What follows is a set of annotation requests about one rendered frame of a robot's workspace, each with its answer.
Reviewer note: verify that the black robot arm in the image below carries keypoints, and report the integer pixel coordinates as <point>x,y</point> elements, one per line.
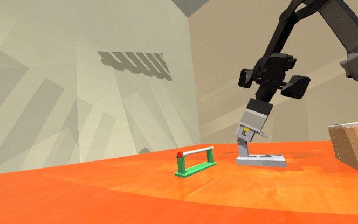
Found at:
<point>341,19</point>

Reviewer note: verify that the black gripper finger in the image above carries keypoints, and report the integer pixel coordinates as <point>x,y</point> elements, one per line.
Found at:
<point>294,85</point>
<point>247,75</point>

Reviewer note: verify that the green cradle stand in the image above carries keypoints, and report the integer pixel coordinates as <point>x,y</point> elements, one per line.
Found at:
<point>184,173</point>

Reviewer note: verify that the grey tapered pin with red head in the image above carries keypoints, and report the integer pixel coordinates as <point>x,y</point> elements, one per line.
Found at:
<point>180,154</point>

